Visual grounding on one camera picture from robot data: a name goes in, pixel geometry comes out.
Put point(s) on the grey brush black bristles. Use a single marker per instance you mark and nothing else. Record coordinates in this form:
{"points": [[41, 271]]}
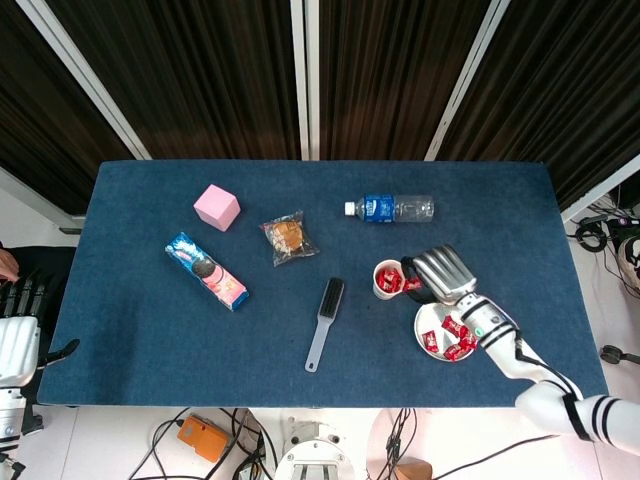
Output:
{"points": [[331, 300]]}

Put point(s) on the white paper cup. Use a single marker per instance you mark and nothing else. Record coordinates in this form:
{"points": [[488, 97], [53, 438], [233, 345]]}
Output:
{"points": [[382, 295]]}

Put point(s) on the silver metal plate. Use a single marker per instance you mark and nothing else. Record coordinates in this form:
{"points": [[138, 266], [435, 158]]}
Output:
{"points": [[430, 317]]}

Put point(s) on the black and white ball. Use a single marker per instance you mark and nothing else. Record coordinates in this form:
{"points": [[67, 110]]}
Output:
{"points": [[631, 260]]}

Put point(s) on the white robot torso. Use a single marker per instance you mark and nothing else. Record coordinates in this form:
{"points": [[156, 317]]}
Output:
{"points": [[312, 455]]}

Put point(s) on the white frame post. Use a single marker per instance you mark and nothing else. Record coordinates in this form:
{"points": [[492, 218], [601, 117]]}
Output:
{"points": [[84, 75], [313, 75], [30, 192], [300, 75], [465, 75], [600, 190]]}

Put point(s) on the bread in clear wrapper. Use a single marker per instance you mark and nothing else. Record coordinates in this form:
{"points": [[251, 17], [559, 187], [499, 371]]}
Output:
{"points": [[289, 237]]}

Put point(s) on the blue table cloth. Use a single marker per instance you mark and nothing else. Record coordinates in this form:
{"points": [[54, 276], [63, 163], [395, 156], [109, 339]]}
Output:
{"points": [[150, 350]]}

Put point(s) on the black electronic box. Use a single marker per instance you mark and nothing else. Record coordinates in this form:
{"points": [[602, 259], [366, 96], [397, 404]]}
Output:
{"points": [[631, 197]]}

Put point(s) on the dark brown curtain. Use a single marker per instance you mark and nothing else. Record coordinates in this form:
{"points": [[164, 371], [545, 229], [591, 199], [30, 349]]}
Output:
{"points": [[390, 75], [200, 75], [575, 100], [40, 125]]}

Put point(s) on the orange box device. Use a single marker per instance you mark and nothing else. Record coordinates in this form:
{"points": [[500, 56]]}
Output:
{"points": [[202, 437]]}

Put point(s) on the black frame foot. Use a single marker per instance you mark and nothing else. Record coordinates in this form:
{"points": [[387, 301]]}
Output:
{"points": [[70, 230]]}

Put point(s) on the person bare hand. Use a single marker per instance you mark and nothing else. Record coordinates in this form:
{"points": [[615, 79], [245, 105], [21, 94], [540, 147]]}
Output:
{"points": [[7, 264]]}

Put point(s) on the brown rounded object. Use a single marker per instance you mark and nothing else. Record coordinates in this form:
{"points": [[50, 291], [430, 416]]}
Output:
{"points": [[415, 470]]}

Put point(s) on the black stand foot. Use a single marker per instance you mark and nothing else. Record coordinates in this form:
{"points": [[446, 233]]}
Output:
{"points": [[610, 353]]}

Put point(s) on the red candy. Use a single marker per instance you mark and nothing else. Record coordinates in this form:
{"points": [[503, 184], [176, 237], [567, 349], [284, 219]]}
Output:
{"points": [[469, 341], [455, 353], [393, 286], [387, 275], [381, 286], [431, 341], [412, 285], [454, 325]]}

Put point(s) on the clear bottle blue label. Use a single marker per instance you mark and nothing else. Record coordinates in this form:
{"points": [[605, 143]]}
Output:
{"points": [[385, 209]]}

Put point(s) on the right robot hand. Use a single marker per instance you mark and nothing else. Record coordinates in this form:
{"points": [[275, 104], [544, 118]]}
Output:
{"points": [[445, 272]]}

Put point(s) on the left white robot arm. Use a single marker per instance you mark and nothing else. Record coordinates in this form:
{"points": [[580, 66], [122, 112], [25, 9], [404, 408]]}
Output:
{"points": [[10, 415]]}

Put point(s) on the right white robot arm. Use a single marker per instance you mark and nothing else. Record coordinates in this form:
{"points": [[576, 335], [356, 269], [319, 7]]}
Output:
{"points": [[505, 350]]}

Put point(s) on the blue Oreo cookie box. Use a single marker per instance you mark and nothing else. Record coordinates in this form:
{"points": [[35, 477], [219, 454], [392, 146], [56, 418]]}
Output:
{"points": [[207, 272]]}

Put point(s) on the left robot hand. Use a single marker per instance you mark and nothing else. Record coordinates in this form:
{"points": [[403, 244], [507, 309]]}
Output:
{"points": [[17, 350]]}

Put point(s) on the pink foam cube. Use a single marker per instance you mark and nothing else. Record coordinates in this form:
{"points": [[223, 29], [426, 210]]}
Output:
{"points": [[217, 207]]}

